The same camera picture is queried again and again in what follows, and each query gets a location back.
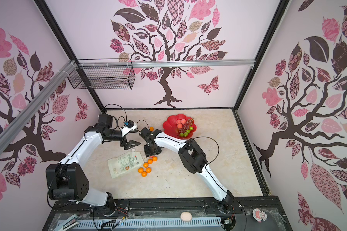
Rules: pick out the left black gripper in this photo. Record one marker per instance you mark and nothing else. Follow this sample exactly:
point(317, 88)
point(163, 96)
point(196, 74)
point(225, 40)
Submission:
point(127, 145)

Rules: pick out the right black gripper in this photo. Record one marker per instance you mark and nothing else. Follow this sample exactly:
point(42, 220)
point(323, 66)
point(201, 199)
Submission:
point(147, 153)

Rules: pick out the red flower-shaped fruit bowl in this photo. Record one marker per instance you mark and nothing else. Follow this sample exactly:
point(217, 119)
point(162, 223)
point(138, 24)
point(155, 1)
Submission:
point(170, 126)

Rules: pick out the purple fake grape bunch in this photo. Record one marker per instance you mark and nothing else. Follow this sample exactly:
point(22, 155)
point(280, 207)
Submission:
point(187, 125)

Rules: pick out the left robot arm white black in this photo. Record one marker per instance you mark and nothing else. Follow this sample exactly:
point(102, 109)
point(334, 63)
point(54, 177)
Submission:
point(66, 180)

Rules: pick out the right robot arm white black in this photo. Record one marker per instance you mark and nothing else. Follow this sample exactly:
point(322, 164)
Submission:
point(193, 159)

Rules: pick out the white printed snack pouch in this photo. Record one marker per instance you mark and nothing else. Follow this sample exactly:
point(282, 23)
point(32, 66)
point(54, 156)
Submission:
point(125, 163)

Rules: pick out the orange bottom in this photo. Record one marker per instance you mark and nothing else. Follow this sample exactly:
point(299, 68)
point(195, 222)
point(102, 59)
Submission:
point(144, 173)

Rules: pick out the white stapler tool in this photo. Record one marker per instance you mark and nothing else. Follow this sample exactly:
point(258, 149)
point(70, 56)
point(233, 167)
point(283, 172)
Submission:
point(68, 224)

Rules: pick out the round pink cartoon sticker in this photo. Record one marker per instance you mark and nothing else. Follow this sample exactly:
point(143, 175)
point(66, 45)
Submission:
point(259, 215)

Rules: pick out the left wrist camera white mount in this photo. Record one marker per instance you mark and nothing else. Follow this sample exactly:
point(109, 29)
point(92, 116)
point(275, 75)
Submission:
point(128, 127)

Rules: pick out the black wire mesh basket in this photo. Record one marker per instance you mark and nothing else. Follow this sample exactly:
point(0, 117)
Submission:
point(103, 74)

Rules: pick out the white vented cable duct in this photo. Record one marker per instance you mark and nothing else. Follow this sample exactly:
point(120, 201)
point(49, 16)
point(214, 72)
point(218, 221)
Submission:
point(149, 224)

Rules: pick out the aluminium rail left wall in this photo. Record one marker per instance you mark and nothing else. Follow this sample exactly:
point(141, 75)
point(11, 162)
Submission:
point(9, 134)

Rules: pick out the aluminium rail wall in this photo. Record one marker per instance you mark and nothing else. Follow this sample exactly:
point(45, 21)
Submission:
point(9, 134)
point(236, 62)

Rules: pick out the aluminium rail back wall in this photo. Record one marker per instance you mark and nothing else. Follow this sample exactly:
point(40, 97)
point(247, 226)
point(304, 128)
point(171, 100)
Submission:
point(236, 62)

